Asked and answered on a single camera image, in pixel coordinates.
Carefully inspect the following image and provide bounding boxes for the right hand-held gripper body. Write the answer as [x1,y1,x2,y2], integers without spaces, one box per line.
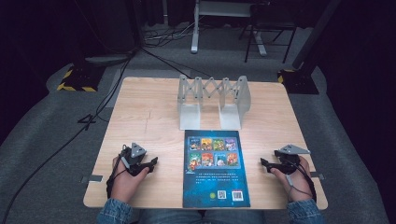
[274,144,312,175]

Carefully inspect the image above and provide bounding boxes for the person's right hand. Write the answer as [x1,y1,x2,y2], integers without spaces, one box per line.
[270,155,313,203]

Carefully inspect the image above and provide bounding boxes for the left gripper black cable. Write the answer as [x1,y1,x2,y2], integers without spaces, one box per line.
[106,144,129,200]

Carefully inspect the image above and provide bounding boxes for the person's denim sleeve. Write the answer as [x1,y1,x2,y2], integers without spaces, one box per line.
[96,198,134,224]
[287,199,326,224]

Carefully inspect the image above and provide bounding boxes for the blue picture book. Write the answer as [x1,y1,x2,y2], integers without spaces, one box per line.
[182,129,251,209]

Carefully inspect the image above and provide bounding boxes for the black floor cable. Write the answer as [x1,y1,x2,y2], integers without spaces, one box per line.
[0,46,138,223]

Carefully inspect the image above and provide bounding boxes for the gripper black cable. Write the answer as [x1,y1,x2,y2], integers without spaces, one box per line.
[286,157,318,203]
[106,144,129,200]

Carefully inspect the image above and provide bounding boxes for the person's left hand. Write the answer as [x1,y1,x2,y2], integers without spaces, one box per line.
[110,155,150,205]

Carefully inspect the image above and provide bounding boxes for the black metal chair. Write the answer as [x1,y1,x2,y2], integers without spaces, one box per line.
[237,3,298,64]

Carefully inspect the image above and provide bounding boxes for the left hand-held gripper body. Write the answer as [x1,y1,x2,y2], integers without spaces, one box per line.
[120,142,149,177]

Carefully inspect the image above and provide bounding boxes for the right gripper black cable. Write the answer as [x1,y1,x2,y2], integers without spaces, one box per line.
[286,157,318,203]

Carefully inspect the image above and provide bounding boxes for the black stand base hazard stripes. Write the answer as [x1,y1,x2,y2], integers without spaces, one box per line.
[276,68,320,95]
[56,63,106,93]

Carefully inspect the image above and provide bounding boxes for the person's right denim sleeve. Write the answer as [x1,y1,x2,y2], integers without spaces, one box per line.
[287,199,326,224]

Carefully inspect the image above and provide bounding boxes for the bundle of floor cables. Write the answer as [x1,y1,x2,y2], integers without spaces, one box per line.
[141,22,200,49]

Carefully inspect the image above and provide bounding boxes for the person's left denim sleeve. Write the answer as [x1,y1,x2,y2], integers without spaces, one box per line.
[96,198,134,224]

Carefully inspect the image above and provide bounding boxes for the white metal table frame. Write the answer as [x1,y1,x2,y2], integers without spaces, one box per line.
[190,0,268,58]

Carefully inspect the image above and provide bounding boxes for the grey expandable metal book rack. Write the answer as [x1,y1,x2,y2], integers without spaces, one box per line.
[177,74,252,131]

